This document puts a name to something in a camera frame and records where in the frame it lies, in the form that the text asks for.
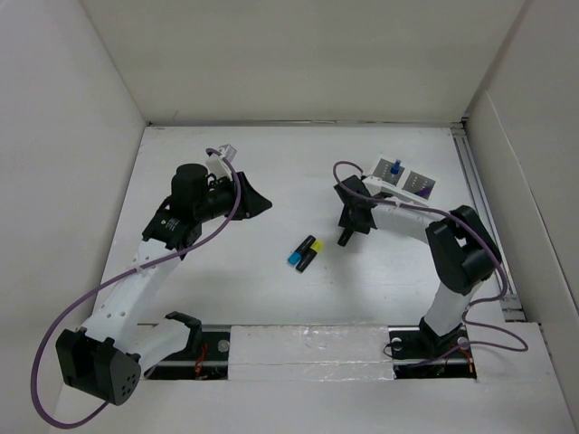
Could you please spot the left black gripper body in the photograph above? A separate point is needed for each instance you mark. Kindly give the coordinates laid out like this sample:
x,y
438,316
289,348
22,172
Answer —
x,y
220,201

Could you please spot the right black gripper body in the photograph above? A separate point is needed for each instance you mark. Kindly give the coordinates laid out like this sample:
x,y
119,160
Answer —
x,y
346,220

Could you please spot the green highlighter marker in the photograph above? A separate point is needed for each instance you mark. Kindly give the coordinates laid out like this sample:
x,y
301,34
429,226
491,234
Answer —
x,y
345,237

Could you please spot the clear spray bottle blue cap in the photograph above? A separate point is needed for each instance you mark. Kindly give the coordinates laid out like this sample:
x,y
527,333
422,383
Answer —
x,y
396,168

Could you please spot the yellow highlighter marker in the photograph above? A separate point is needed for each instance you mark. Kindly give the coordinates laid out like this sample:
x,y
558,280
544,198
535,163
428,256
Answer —
x,y
311,252

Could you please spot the blue highlighter marker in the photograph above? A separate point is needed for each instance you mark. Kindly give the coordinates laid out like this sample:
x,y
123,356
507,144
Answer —
x,y
297,255

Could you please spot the purple highlighter marker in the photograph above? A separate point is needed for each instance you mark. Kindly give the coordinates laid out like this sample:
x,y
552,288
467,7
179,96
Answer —
x,y
425,192

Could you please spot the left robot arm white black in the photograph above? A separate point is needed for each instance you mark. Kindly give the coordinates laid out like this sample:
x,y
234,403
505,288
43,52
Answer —
x,y
107,355

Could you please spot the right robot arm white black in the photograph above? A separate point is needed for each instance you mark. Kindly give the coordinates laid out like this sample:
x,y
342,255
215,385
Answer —
x,y
463,253

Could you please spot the white desk organizer box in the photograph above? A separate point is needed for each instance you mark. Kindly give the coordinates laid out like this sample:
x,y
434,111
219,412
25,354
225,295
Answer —
x,y
410,181

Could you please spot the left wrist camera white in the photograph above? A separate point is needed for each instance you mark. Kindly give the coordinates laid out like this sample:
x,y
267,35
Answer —
x,y
215,161

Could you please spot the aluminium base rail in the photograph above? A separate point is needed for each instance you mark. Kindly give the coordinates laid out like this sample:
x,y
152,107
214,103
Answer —
x,y
210,365

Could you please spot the aluminium side rail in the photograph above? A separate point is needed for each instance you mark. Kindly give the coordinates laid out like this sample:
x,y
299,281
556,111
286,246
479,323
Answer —
x,y
510,304

